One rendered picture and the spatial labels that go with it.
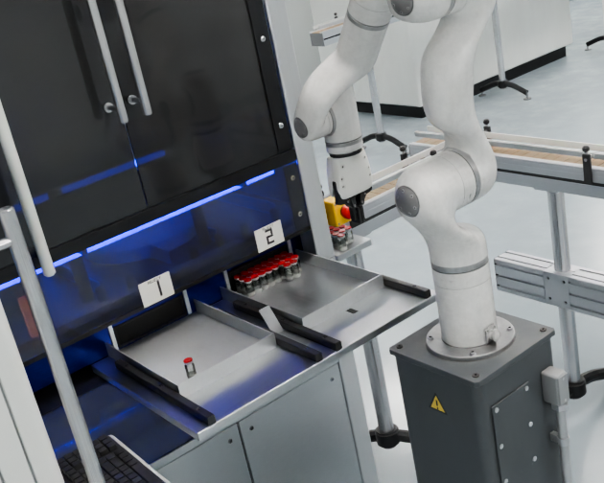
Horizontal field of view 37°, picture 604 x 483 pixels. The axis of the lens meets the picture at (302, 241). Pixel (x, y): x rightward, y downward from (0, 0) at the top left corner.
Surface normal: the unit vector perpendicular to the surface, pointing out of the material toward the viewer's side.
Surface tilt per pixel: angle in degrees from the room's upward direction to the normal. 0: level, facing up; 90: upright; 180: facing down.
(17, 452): 90
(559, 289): 90
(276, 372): 0
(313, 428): 90
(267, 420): 90
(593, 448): 0
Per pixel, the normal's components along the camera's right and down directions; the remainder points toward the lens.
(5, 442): 0.59, 0.19
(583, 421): -0.19, -0.91
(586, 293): -0.76, 0.37
